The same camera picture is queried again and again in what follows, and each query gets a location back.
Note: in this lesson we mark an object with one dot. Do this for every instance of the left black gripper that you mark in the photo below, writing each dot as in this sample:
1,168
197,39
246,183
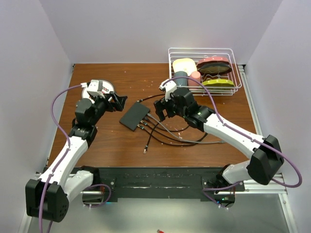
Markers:
118,104

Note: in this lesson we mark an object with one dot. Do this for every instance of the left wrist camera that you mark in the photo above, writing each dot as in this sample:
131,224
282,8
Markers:
96,88

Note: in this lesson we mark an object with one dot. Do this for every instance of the white wire dish rack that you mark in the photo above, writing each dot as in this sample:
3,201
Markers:
198,53

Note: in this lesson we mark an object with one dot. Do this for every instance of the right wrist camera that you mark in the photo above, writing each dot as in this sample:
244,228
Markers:
168,86

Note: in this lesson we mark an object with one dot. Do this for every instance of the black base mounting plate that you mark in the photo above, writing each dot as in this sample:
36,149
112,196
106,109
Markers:
160,183

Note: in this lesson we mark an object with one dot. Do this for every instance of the olive green bowl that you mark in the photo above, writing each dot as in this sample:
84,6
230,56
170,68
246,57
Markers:
218,83

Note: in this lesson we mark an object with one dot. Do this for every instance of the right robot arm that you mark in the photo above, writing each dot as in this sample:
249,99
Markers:
262,152

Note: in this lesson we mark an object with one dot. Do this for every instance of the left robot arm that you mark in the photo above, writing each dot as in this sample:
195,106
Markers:
48,196

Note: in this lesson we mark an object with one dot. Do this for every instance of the dark grey cup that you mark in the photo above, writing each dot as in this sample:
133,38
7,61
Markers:
181,80

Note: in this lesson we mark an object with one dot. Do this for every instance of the black brown bowl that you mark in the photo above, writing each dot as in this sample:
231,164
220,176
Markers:
215,69

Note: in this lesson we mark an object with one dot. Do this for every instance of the pink cup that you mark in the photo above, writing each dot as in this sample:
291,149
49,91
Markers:
196,76

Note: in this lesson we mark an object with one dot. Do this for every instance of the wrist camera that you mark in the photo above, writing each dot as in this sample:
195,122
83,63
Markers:
168,86
96,88

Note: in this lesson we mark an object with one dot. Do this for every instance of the round white patterned plate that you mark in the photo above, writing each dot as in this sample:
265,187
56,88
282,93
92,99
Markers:
109,87

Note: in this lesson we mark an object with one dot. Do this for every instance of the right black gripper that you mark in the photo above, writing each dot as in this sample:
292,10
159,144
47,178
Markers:
161,105

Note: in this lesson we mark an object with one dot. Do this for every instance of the black network switch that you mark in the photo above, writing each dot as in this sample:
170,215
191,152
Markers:
136,113

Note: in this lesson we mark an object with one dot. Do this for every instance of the cream yellow plate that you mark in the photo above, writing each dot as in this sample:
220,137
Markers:
187,65

